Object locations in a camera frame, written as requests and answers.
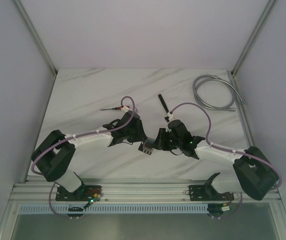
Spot black handle claw hammer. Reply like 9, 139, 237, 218
158, 94, 170, 115

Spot grey coiled cable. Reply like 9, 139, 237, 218
192, 74, 247, 113

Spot right aluminium frame post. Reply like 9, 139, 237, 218
231, 0, 278, 77

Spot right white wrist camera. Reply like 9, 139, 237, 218
164, 112, 176, 123

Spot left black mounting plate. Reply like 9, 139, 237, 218
55, 185, 102, 202

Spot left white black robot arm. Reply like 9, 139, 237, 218
31, 110, 147, 201

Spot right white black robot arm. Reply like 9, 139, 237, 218
152, 119, 280, 201

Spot aluminium frame post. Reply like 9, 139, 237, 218
12, 0, 58, 77
231, 0, 278, 77

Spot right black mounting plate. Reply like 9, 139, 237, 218
187, 185, 235, 202

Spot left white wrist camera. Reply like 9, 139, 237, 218
120, 105, 131, 113

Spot black mounting plate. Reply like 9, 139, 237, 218
55, 185, 102, 202
187, 185, 235, 202

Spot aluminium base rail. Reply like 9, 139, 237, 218
7, 177, 281, 204

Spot black fuse box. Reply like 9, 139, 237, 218
138, 138, 155, 155

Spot left aluminium frame post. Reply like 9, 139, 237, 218
12, 0, 58, 77

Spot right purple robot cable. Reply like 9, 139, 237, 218
169, 102, 283, 193

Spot red handle screwdriver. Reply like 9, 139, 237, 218
100, 106, 122, 111

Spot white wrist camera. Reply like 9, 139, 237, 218
120, 105, 131, 113
164, 112, 176, 123

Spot white slotted cable duct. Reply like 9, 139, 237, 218
18, 203, 209, 215

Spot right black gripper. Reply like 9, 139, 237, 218
151, 128, 182, 151

